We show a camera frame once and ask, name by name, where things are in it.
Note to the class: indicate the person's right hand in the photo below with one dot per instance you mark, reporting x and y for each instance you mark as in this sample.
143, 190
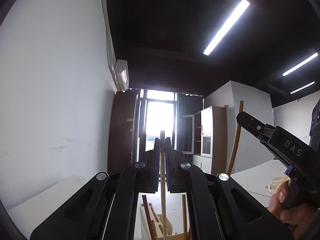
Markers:
295, 213

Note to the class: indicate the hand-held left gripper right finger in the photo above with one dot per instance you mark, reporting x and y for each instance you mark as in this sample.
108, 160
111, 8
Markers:
175, 170

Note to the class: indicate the white wall conduit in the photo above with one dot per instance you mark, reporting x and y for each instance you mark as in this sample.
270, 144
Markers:
108, 30

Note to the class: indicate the bunch of wooden chopsticks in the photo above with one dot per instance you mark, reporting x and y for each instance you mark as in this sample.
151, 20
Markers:
146, 210

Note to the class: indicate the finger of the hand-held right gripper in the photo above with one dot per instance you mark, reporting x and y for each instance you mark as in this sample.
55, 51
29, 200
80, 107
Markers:
252, 122

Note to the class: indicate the white and wood cabinet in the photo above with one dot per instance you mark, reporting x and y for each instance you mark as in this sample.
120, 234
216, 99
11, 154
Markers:
212, 135

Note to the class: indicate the light wooden chopstick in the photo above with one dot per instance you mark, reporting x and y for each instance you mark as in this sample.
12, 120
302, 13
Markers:
163, 205
235, 150

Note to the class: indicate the white air conditioner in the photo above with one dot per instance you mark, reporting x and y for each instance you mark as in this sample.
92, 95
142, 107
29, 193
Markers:
122, 73

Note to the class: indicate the dark grey curtain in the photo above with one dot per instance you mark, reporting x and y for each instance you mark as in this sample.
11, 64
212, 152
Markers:
188, 125

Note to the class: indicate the dark wooden wardrobe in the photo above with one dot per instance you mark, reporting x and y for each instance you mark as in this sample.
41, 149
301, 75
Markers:
122, 130

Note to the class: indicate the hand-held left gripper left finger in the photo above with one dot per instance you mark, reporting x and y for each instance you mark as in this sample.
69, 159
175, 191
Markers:
148, 170

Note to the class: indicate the linear ceiling light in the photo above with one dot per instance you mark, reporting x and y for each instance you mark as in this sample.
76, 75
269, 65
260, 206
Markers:
225, 28
300, 64
302, 88

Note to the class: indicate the brown paper bag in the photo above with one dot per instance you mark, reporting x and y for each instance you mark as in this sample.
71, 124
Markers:
275, 183

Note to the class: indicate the cream plastic utensil holder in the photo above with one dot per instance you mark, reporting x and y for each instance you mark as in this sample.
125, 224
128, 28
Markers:
170, 228

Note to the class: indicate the glass balcony door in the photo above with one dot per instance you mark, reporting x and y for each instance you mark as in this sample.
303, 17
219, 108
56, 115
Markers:
157, 115

